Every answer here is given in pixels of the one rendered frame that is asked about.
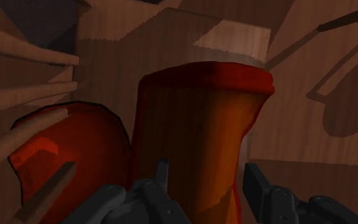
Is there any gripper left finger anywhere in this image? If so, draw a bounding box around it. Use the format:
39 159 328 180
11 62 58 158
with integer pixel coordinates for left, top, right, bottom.
61 158 193 224

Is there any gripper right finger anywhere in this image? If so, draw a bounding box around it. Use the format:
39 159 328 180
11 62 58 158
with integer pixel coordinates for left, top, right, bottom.
242 162 358 224

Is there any red tall cup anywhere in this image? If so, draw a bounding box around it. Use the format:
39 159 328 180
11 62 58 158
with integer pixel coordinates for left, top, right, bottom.
130 60 275 224

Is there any red round bowl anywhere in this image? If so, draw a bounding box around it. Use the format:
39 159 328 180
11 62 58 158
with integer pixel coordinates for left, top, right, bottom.
8 101 133 224

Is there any wooden slatted rack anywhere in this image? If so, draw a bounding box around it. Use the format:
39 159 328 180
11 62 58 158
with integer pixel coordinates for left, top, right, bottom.
0 21 80 224

